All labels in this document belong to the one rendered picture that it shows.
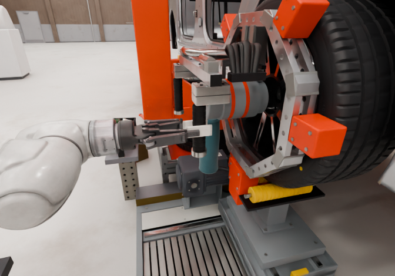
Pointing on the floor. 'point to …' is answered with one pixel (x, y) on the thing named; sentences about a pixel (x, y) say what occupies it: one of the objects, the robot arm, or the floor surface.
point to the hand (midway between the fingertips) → (197, 128)
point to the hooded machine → (11, 50)
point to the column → (129, 179)
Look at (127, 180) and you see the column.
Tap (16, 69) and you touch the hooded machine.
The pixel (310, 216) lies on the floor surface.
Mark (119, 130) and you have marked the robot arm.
